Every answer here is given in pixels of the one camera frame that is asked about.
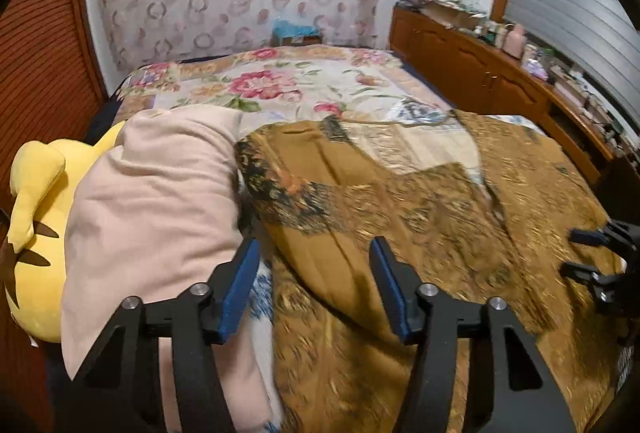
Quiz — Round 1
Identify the grey window shutter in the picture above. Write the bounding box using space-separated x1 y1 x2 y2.
502 0 640 114

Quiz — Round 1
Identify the brown patterned garment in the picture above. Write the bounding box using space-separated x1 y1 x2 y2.
235 110 632 433

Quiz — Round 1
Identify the pink bottle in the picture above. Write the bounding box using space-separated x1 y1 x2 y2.
502 24 527 59

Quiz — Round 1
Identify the red floral bedspread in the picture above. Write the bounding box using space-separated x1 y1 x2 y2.
112 46 453 130

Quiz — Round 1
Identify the wooden cabinet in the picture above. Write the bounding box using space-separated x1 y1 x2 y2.
389 3 640 190

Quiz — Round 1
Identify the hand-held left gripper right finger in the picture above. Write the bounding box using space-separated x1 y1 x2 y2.
369 236 578 433

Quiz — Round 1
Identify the cardboard box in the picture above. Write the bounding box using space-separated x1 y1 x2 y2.
425 0 488 30

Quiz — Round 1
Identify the pink pillow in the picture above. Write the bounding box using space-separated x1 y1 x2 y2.
60 106 282 433

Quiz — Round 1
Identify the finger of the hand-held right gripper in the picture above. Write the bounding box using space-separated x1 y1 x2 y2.
570 228 608 246
560 263 602 287

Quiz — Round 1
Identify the yellow plush toy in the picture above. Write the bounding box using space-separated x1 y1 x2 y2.
0 120 127 344

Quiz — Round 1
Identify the teal cloth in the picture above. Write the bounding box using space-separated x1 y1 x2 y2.
271 18 322 47

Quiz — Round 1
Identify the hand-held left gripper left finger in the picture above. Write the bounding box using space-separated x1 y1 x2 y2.
50 239 262 433

